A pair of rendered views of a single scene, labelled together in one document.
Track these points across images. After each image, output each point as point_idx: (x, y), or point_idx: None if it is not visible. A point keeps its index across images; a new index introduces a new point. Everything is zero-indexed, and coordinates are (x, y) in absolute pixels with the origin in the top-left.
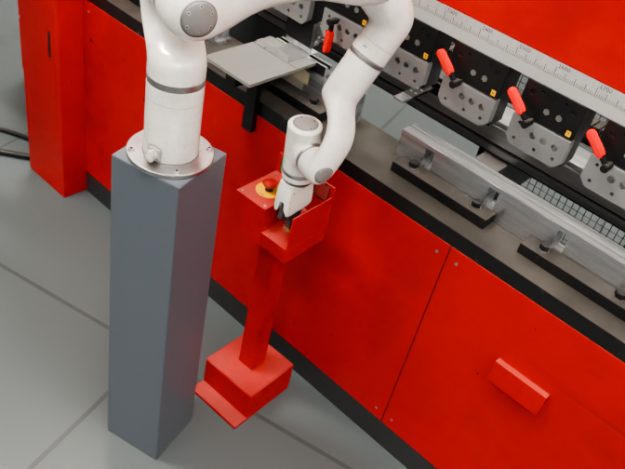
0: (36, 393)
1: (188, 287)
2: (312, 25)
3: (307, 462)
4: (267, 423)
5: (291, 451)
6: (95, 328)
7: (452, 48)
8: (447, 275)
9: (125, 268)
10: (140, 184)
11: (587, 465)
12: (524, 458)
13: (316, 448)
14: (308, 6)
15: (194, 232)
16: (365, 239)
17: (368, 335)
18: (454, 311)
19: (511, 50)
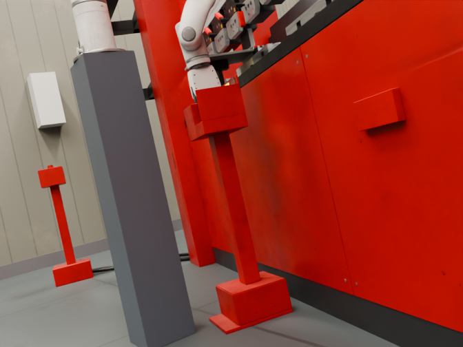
0: (103, 331)
1: (127, 153)
2: (247, 30)
3: (279, 345)
4: (258, 330)
5: (268, 341)
6: None
7: None
8: (309, 73)
9: (91, 151)
10: (77, 73)
11: None
12: (433, 200)
13: (294, 338)
14: (236, 16)
15: (116, 101)
16: (278, 111)
17: (311, 200)
18: (324, 99)
19: None
